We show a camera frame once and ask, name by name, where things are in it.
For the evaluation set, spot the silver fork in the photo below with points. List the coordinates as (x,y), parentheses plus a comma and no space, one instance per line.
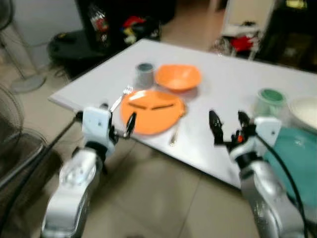
(124,94)

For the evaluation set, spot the silver spoon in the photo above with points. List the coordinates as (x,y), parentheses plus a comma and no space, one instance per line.
(176,135)

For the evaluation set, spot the dark wooden shelf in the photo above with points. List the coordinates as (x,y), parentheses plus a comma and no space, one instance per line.
(292,39)

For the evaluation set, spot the green cup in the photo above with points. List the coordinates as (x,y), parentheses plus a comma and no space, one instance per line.
(271,101)

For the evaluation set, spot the white chair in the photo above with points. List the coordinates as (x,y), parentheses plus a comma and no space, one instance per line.
(247,17)

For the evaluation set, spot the orange bowl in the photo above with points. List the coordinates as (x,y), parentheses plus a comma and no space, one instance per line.
(177,77)

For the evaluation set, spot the grey cup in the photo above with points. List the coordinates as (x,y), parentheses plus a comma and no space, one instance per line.
(145,77)

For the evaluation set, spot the black round stool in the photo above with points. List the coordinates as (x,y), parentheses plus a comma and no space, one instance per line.
(72,52)

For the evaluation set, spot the grey standing fan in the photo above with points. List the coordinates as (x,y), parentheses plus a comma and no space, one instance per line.
(27,83)

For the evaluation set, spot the orange plate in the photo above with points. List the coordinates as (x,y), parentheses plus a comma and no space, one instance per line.
(153,119)

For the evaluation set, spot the red and yellow toy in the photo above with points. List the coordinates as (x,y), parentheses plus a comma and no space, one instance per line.
(132,27)

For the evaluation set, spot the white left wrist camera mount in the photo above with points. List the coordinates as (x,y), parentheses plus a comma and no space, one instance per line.
(95,124)

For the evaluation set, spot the teal plate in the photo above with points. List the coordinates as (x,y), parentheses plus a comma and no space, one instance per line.
(297,163)

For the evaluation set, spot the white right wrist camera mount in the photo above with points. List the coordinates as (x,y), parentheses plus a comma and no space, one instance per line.
(267,130)

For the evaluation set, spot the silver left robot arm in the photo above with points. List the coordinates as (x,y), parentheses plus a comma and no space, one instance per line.
(74,188)

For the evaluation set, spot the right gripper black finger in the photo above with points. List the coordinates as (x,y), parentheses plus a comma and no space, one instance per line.
(215,126)
(243,121)

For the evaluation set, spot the red cloth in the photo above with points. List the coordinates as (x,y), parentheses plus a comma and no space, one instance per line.
(242,43)

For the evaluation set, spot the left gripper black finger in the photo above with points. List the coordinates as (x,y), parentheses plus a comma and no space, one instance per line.
(130,124)
(103,106)

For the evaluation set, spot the dark chopstick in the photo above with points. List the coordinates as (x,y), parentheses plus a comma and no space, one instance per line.
(162,106)

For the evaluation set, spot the black cabinet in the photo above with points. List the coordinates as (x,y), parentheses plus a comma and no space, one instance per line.
(148,10)

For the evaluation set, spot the white bowl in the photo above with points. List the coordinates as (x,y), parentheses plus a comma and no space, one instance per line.
(304,113)

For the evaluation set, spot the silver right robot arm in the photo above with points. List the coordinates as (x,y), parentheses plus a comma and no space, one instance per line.
(267,198)

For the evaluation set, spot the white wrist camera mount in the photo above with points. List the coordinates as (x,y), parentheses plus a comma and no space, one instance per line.
(95,124)
(267,130)

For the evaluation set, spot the dark bottle with red label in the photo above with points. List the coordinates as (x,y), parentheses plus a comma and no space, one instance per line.
(100,25)

